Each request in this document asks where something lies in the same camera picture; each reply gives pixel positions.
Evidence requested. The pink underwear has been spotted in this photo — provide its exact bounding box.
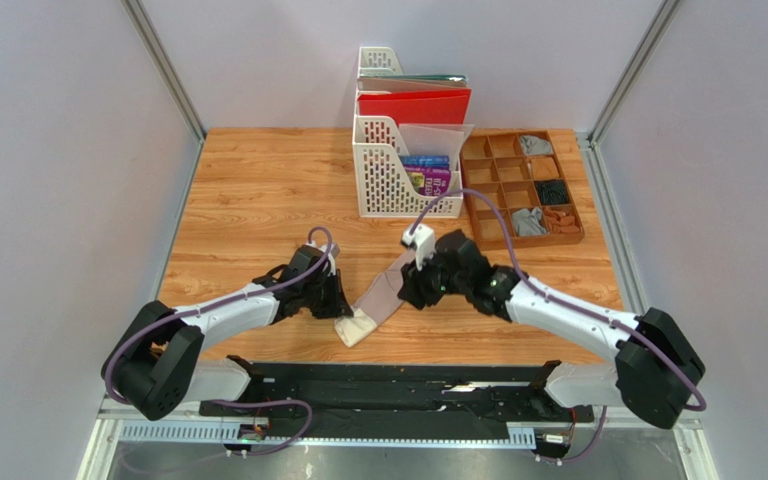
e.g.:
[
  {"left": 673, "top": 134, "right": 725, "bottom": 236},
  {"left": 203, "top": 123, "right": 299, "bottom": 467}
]
[{"left": 334, "top": 250, "right": 415, "bottom": 348}]

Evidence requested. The grey underwear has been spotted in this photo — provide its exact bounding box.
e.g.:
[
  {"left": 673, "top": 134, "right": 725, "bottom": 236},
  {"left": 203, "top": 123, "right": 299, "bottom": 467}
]
[{"left": 511, "top": 207, "right": 548, "bottom": 237}]

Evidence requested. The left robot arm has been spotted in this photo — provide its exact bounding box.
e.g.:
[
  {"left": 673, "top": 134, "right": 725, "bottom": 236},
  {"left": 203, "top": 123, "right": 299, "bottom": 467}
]
[{"left": 101, "top": 242, "right": 352, "bottom": 421}]

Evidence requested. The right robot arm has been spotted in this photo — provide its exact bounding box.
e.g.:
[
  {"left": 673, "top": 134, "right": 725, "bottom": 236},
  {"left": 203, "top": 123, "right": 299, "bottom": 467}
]
[{"left": 398, "top": 225, "right": 705, "bottom": 429}]

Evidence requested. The purple book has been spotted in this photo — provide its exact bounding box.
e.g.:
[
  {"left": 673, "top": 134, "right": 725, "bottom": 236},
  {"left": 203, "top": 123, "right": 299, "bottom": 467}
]
[{"left": 405, "top": 166, "right": 452, "bottom": 197}]

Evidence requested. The orange rolled cloth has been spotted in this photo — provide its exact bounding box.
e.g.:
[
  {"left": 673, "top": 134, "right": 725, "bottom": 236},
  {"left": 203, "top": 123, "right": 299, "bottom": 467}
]
[{"left": 543, "top": 207, "right": 581, "bottom": 235}]

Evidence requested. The white file organizer rack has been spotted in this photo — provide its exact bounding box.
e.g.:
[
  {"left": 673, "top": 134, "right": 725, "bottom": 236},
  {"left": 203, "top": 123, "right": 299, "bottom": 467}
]
[{"left": 351, "top": 46, "right": 474, "bottom": 220}]

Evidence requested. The wooden compartment tray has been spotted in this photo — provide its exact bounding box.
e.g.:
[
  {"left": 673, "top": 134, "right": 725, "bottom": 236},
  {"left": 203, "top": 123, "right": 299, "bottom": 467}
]
[{"left": 460, "top": 130, "right": 585, "bottom": 250}]

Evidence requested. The black rolled cloth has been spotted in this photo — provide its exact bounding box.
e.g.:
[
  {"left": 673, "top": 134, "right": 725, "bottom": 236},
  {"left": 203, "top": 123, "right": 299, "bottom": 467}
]
[{"left": 534, "top": 179, "right": 571, "bottom": 206}]

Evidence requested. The blue book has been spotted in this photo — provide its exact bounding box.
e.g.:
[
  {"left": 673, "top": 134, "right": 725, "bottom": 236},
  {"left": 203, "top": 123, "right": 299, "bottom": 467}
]
[{"left": 399, "top": 155, "right": 451, "bottom": 169}]

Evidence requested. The translucent plastic folder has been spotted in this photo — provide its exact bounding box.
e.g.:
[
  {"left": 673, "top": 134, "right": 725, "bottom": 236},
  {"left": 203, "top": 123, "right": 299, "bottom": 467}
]
[{"left": 399, "top": 123, "right": 474, "bottom": 170}]

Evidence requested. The brown rolled cloth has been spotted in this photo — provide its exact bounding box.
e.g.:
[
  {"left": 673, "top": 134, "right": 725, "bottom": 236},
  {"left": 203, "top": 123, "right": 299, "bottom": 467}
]
[{"left": 527, "top": 155, "right": 561, "bottom": 181}]

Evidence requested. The grey rolled cloth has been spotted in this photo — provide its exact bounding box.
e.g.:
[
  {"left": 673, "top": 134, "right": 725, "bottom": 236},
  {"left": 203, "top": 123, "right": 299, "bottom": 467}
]
[{"left": 518, "top": 135, "right": 554, "bottom": 156}]

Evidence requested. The red folder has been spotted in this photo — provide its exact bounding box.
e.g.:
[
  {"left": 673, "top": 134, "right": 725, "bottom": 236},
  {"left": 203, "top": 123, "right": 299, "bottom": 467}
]
[{"left": 357, "top": 89, "right": 472, "bottom": 125}]

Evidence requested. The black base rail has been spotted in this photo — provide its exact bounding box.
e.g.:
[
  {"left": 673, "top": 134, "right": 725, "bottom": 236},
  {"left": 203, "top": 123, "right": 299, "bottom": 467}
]
[{"left": 134, "top": 361, "right": 665, "bottom": 454}]

